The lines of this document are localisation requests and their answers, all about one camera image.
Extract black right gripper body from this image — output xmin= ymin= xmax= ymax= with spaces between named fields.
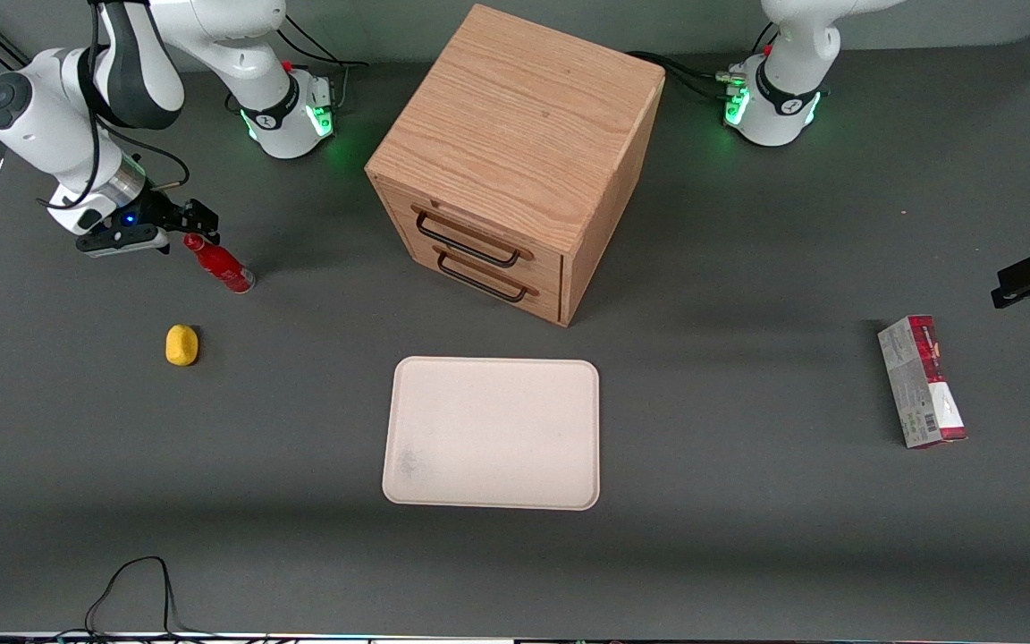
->
xmin=120 ymin=189 xmax=187 ymax=236

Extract red coke bottle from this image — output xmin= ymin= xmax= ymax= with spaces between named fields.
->
xmin=182 ymin=232 xmax=257 ymax=294

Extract beige plastic tray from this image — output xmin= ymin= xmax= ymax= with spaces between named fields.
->
xmin=382 ymin=356 xmax=601 ymax=512

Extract yellow lemon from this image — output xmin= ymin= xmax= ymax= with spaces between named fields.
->
xmin=165 ymin=325 xmax=200 ymax=368

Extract red and grey carton box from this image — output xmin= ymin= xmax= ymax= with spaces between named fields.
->
xmin=877 ymin=315 xmax=968 ymax=449

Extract wooden drawer cabinet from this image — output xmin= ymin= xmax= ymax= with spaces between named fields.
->
xmin=365 ymin=4 xmax=666 ymax=327

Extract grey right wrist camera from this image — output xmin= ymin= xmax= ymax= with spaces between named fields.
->
xmin=76 ymin=225 xmax=170 ymax=259

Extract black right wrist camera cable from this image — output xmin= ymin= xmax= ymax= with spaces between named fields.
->
xmin=37 ymin=0 xmax=190 ymax=212

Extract black right arm base cables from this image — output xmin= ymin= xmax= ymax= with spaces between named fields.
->
xmin=281 ymin=13 xmax=369 ymax=113

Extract black arm base cables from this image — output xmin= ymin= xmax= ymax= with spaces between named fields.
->
xmin=281 ymin=13 xmax=369 ymax=113
xmin=627 ymin=51 xmax=748 ymax=101

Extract long black drawer handle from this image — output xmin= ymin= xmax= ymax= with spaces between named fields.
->
xmin=414 ymin=208 xmax=534 ymax=269

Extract short black drawer handle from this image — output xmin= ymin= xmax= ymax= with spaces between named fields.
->
xmin=435 ymin=246 xmax=540 ymax=303

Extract thin black floor cable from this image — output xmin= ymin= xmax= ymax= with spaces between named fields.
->
xmin=55 ymin=556 xmax=270 ymax=641

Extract black left arm base cables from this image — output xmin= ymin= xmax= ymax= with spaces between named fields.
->
xmin=627 ymin=51 xmax=748 ymax=101

